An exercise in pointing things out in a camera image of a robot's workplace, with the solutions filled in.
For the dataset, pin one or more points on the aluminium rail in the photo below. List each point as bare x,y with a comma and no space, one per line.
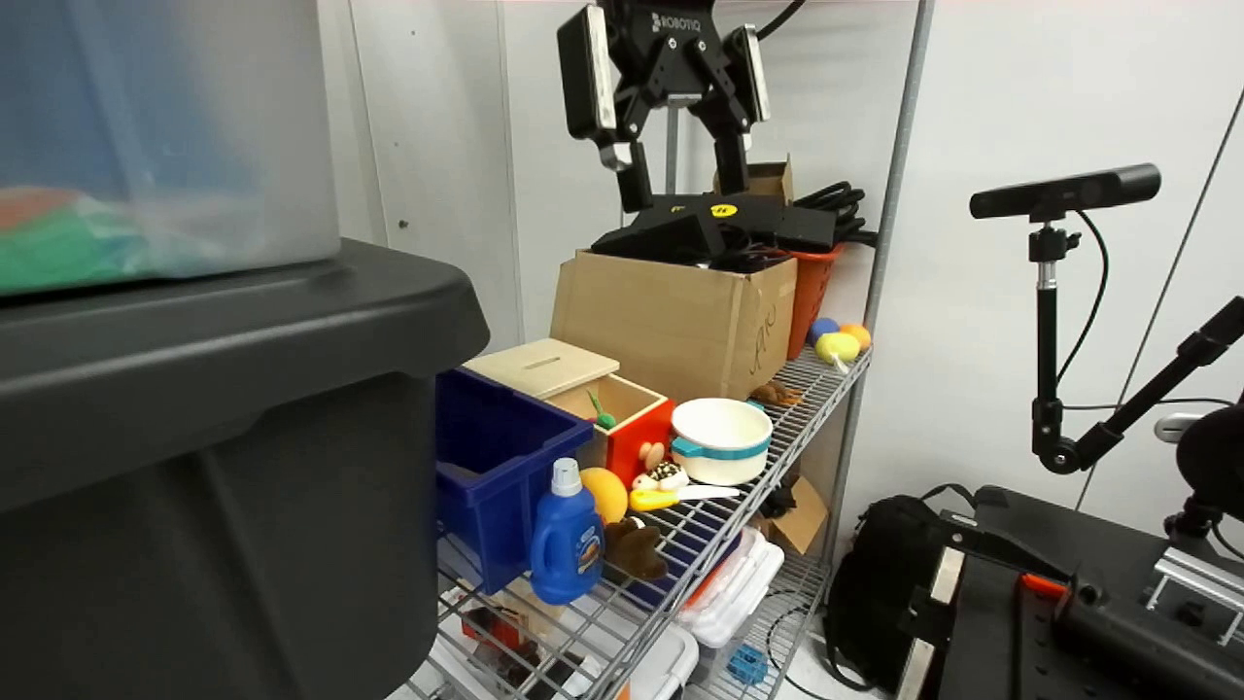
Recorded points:
1192,578

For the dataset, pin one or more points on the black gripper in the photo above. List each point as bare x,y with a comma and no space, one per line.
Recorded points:
664,46

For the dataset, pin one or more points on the white plastic container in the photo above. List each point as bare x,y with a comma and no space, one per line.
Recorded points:
662,668
740,584

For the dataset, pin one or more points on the small cardboard box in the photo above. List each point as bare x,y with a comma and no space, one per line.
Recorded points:
769,181

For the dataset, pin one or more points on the blue tape roll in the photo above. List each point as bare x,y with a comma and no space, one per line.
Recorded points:
731,662

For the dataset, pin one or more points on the large cardboard box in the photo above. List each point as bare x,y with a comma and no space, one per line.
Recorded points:
662,324

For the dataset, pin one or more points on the black round object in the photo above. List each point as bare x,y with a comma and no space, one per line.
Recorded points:
1216,469

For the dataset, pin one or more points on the orange bucket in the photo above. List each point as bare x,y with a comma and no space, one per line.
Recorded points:
811,304

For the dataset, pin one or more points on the black bar camera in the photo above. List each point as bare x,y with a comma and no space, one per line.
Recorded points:
1061,194

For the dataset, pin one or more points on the black backpack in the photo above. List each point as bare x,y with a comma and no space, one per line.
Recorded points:
894,570

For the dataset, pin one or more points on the yellow plastic toy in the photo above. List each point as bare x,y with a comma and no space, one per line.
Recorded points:
655,493

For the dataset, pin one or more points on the blue plastic bin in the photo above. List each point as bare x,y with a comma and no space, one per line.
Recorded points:
497,518

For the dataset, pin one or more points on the dark grey storage tote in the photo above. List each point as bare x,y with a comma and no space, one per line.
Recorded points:
197,518

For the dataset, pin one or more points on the black camera stand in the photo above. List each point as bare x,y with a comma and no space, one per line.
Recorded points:
1042,335

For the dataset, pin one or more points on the black cart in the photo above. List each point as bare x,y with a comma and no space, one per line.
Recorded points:
1114,559

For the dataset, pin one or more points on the cardboard flap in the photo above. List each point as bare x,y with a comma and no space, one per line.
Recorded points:
801,518

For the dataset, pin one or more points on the white pot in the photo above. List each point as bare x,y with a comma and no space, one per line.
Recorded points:
720,462

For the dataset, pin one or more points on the orange ball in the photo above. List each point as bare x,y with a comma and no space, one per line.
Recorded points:
861,335

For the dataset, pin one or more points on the green toy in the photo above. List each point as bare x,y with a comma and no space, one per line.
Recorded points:
605,414

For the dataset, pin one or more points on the wooden box with red drawer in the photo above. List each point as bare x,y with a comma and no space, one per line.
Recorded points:
537,369

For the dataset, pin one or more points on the metal rack pole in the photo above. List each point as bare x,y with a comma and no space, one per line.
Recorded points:
675,151
867,299

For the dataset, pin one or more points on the blue detergent bottle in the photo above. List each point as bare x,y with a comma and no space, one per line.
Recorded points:
563,548

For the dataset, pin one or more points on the packet with coloured items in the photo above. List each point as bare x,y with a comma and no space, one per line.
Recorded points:
497,633

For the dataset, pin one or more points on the brown plush toy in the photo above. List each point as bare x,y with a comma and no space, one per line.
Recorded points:
776,399

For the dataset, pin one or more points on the blue ball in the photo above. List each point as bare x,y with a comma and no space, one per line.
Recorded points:
820,324

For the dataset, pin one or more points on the clear storage bin dark lid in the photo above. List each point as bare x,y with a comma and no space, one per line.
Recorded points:
197,119

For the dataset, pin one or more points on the yellow round toy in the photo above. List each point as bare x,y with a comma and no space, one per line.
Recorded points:
836,353

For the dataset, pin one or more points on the small dark brown toy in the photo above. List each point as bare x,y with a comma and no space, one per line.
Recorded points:
632,550

